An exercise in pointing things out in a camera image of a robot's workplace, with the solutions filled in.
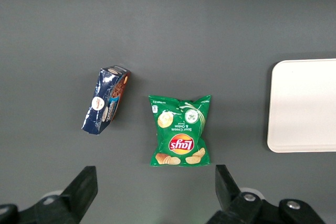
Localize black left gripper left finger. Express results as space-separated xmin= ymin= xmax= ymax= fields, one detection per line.
xmin=0 ymin=166 xmax=99 ymax=224

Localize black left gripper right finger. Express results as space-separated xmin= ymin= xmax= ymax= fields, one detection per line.
xmin=206 ymin=164 xmax=327 ymax=224

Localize green Lays chips bag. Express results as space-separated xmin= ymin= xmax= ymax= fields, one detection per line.
xmin=148 ymin=94 xmax=212 ymax=167

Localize blue chocolate cookie box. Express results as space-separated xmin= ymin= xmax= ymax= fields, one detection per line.
xmin=81 ymin=65 xmax=132 ymax=136

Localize white plastic tray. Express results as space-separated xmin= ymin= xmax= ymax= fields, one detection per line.
xmin=267 ymin=58 xmax=336 ymax=153

